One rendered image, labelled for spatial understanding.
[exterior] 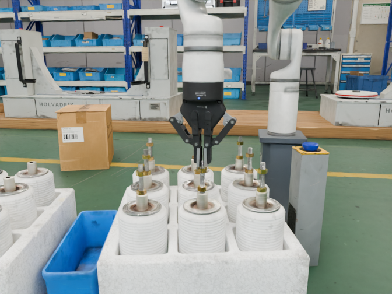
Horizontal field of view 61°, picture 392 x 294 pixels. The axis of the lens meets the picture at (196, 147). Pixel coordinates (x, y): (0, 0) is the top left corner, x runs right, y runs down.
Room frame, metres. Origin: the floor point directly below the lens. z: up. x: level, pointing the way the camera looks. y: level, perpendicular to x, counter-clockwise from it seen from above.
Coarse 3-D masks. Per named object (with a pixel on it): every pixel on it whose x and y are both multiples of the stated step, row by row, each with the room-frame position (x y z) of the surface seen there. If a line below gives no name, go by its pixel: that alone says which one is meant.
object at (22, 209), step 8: (24, 192) 0.70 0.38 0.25; (32, 192) 0.71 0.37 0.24; (0, 200) 0.66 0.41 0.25; (8, 200) 0.67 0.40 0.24; (16, 200) 0.67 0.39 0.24; (24, 200) 0.69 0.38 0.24; (32, 200) 0.71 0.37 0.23; (8, 208) 0.66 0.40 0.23; (16, 208) 0.67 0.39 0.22; (24, 208) 0.68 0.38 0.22; (32, 208) 0.70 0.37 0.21; (16, 216) 0.67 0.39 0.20; (24, 216) 0.68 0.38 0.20; (32, 216) 0.70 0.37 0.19; (16, 224) 0.67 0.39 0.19; (24, 224) 0.68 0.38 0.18
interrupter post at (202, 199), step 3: (198, 192) 0.62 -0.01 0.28; (207, 192) 0.62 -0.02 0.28; (198, 195) 0.61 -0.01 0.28; (201, 195) 0.61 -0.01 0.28; (204, 195) 0.61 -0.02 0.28; (207, 195) 0.61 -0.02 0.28; (198, 198) 0.61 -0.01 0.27; (201, 198) 0.61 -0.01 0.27; (204, 198) 0.61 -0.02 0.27; (207, 198) 0.61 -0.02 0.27; (198, 201) 0.61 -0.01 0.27; (201, 201) 0.61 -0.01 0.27; (204, 201) 0.61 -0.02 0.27; (207, 201) 0.61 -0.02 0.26; (198, 204) 0.61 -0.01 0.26; (201, 204) 0.61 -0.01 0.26; (204, 204) 0.61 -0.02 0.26; (207, 204) 0.61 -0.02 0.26; (198, 207) 0.61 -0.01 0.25; (201, 207) 0.61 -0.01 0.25; (204, 207) 0.61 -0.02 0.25; (207, 207) 0.61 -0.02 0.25
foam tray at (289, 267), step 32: (128, 256) 0.55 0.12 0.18; (160, 256) 0.55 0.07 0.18; (192, 256) 0.55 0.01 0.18; (224, 256) 0.55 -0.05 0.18; (256, 256) 0.55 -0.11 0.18; (288, 256) 0.55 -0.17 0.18; (128, 288) 0.53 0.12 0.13; (160, 288) 0.54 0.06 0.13; (192, 288) 0.54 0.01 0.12; (224, 288) 0.54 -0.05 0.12; (256, 288) 0.55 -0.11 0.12; (288, 288) 0.55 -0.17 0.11
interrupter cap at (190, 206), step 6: (210, 198) 0.65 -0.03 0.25; (186, 204) 0.62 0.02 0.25; (192, 204) 0.63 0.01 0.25; (210, 204) 0.63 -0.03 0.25; (216, 204) 0.62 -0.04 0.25; (186, 210) 0.60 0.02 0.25; (192, 210) 0.60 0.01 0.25; (198, 210) 0.59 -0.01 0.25; (204, 210) 0.60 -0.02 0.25; (210, 210) 0.59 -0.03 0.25; (216, 210) 0.59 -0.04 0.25
